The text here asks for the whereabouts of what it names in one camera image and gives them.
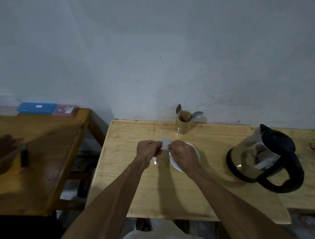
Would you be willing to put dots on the person's left hand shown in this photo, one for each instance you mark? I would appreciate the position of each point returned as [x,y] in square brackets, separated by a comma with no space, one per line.
[145,150]

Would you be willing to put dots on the person's right hand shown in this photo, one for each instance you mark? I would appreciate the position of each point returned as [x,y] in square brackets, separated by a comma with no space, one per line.
[184,155]

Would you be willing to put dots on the person's left fingers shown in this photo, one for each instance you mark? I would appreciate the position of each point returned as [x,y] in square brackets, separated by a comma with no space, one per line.
[155,148]

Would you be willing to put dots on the person's right fingers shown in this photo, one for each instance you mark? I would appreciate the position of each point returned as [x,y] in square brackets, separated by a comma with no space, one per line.
[173,148]

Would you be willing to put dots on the small white paper packet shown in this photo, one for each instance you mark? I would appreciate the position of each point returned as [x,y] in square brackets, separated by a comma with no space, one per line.
[165,143]

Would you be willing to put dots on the person's right forearm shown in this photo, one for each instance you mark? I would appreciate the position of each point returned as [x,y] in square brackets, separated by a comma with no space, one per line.
[228,204]

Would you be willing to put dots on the person's left forearm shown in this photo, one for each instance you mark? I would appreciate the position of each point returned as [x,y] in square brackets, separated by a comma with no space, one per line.
[110,202]

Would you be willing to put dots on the white saucer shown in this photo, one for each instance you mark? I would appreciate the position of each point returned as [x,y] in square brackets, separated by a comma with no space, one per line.
[173,163]

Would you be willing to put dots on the amber glass cup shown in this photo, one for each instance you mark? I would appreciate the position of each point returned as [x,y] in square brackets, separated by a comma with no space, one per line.
[183,126]

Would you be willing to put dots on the metal spoon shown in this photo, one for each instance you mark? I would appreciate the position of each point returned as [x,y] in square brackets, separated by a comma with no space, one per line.
[178,109]
[196,114]

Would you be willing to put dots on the person's left foot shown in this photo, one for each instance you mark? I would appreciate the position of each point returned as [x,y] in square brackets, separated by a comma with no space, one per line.
[143,224]

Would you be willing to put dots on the person's foot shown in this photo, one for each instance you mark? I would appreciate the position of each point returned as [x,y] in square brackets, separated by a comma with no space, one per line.
[182,226]
[143,224]

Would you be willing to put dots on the person's right foot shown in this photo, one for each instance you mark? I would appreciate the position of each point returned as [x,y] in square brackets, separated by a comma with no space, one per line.
[182,226]

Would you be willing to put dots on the black object under table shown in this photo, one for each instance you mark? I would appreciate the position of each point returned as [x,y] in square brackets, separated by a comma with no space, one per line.
[83,188]

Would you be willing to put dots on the person's white shorts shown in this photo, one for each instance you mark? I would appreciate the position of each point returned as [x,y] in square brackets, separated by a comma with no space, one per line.
[162,231]

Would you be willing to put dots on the black and steel electric kettle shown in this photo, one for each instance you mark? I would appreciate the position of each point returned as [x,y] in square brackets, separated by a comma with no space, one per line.
[258,157]

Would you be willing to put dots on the pink plastic box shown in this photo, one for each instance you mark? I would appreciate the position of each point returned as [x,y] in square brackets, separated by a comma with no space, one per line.
[64,110]

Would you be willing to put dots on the wooden side table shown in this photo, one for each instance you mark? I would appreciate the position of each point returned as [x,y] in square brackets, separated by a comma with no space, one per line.
[49,152]

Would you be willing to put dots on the blue plastic box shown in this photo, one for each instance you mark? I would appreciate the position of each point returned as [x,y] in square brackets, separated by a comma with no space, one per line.
[37,108]

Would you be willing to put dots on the small black lighter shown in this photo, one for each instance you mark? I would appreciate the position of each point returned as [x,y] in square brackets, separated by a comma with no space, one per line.
[24,156]

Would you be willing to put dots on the translucent white plastic box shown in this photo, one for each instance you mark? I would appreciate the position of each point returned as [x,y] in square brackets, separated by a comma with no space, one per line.
[8,107]

